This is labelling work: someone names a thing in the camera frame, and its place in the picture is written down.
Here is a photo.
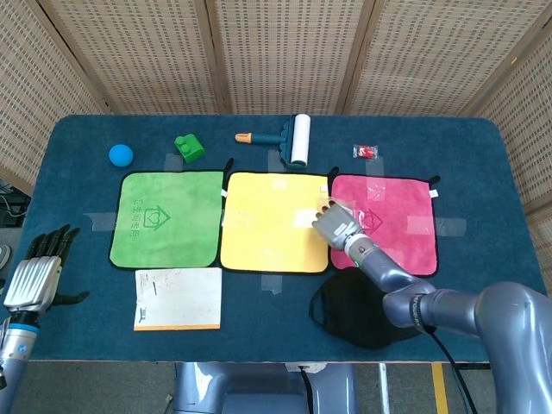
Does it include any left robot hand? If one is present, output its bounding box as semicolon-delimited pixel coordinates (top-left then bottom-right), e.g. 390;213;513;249
3;223;91;315

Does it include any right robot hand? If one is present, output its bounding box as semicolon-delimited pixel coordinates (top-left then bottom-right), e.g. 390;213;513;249
310;198;367;252

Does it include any pink microfiber cloth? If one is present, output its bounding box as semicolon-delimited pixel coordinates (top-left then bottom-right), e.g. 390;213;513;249
329;173;442;278

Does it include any yellow microfiber cloth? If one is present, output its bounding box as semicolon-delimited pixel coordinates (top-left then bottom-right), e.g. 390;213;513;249
219;166;341;275

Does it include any small red candy packet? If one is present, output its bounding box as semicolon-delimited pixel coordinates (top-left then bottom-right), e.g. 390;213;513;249
353;143;380;160

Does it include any black face mask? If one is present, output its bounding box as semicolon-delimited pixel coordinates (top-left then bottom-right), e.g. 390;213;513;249
310;267;426;350

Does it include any teal lint roller orange tip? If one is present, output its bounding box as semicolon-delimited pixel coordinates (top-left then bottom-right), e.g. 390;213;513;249
235;113;311;168

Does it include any green microfiber cloth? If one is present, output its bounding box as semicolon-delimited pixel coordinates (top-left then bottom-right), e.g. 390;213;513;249
108;157;235;272

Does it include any white notepad orange spine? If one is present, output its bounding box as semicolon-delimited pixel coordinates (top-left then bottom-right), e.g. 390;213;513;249
133;267;223;332

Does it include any blue foam ball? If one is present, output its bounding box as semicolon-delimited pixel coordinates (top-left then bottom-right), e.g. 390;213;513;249
108;144;135;168

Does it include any green toy building block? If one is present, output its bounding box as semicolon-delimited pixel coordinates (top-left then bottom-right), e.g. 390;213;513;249
173;134;206;165

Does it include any white table leg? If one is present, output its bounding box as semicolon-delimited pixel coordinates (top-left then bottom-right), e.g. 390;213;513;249
378;363;392;414

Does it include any grey robot torso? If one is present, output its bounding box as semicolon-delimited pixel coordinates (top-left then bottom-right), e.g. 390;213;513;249
172;361;359;414

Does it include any black torso cable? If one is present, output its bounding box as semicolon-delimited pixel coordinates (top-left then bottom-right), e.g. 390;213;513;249
299;366;314;414

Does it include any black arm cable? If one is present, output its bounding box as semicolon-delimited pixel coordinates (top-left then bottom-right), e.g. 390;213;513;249
424;325;480;414

